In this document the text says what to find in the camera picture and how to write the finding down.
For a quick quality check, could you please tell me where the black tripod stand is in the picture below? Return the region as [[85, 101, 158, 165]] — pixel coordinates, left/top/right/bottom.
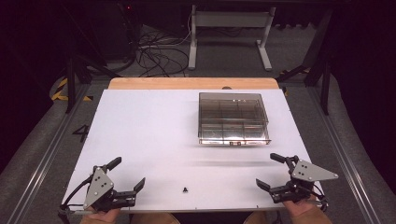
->
[[63, 54, 123, 115]]

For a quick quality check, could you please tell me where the black metal stand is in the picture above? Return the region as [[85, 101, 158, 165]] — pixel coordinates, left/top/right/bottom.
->
[[276, 8, 333, 117]]

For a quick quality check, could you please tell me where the person's leg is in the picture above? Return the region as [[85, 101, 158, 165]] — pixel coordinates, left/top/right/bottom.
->
[[130, 212, 181, 224], [242, 211, 269, 224]]

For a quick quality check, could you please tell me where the black and yellow tape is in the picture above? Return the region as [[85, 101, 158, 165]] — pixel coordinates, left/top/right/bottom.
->
[[50, 77, 94, 103]]

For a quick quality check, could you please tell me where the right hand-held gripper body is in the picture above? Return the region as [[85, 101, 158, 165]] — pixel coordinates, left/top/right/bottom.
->
[[268, 154, 340, 205]]

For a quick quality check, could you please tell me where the wooden table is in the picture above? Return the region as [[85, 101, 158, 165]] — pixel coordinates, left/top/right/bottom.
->
[[107, 77, 280, 91]]

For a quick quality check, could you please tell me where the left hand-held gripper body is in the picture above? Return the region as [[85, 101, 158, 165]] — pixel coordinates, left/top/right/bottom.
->
[[82, 165, 138, 214]]

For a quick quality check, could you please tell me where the tangle of black cables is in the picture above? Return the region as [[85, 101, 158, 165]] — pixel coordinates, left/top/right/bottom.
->
[[133, 27, 191, 78]]

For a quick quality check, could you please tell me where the grey metal stand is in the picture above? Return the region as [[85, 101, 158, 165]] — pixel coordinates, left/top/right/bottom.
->
[[187, 4, 277, 72]]

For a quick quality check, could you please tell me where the white cable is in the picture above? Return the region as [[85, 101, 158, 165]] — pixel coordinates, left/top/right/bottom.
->
[[139, 12, 193, 49]]

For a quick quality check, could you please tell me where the person's right hand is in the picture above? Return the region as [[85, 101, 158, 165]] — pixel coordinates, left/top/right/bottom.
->
[[282, 195, 332, 224]]

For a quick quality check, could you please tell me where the dark equipment box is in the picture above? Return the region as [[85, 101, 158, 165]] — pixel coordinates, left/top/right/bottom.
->
[[92, 2, 142, 64]]

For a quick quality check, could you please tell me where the person's left hand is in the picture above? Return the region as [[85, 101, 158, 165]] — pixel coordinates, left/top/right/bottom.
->
[[79, 207, 122, 224]]

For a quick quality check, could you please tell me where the clear plastic drawer box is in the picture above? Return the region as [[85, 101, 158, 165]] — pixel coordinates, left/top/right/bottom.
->
[[197, 91, 273, 147]]

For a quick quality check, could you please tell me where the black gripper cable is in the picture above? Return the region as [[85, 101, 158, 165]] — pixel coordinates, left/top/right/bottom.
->
[[311, 183, 330, 213], [58, 175, 94, 218]]

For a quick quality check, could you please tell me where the aluminium floor rail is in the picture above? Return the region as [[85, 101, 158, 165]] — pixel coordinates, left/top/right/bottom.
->
[[305, 86, 375, 224], [6, 83, 92, 224]]

